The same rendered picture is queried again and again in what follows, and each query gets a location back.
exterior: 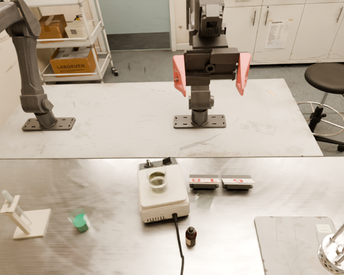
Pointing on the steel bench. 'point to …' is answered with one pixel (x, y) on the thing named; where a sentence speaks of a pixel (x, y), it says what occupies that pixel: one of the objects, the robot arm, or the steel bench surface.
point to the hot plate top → (174, 195)
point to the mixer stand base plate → (292, 244)
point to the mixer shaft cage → (338, 251)
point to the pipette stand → (22, 232)
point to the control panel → (158, 162)
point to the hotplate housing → (160, 211)
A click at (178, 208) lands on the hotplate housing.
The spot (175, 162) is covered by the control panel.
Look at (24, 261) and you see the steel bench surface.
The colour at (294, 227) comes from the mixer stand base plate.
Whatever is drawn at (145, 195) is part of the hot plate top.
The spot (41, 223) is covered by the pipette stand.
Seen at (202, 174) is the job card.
